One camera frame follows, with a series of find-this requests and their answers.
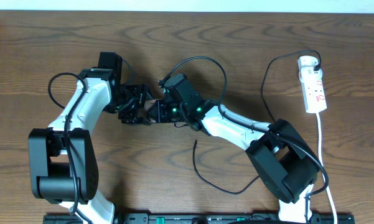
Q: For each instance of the white power strip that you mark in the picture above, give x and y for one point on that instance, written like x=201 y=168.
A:
x=312 y=90

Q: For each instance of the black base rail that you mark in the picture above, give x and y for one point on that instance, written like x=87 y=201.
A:
x=143 y=218

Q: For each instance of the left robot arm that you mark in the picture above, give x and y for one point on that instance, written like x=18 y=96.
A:
x=63 y=166

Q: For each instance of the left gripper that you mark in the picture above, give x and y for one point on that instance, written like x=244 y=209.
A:
x=134 y=104

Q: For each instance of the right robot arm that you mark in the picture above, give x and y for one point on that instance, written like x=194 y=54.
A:
x=284 y=162

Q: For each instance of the white charger adapter plug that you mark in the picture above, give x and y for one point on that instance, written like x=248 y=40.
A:
x=310 y=61

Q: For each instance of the Galaxy smartphone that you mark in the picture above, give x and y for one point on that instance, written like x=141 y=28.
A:
x=149 y=104

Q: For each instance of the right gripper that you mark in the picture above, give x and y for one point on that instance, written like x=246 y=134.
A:
x=158 y=107

